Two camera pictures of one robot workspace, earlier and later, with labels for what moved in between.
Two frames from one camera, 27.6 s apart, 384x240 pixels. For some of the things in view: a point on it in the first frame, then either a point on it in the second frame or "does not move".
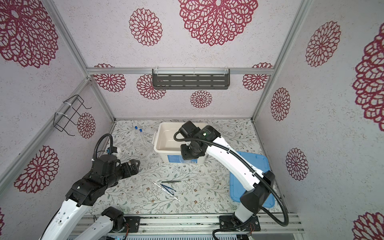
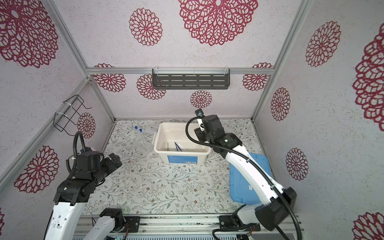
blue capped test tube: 136,128 does not move
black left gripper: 128,172 → 115,158
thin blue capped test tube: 140,130 does not move
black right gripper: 185,154 → 200,134
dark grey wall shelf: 191,78 does not move
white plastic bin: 167,149 does not move
